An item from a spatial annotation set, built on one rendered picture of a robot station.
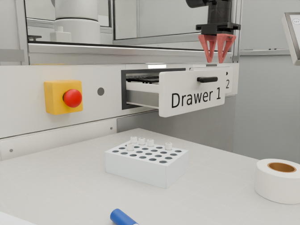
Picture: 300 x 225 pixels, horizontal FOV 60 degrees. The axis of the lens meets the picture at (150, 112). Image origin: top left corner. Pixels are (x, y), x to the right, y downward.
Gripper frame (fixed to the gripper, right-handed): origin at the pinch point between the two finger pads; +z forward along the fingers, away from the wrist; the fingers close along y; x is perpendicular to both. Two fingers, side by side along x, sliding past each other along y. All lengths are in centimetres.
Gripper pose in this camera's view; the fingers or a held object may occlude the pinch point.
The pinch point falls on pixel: (215, 60)
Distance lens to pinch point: 74.3
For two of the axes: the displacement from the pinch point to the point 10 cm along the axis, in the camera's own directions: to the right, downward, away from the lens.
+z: -0.3, 9.8, 2.2
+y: -7.1, -1.7, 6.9
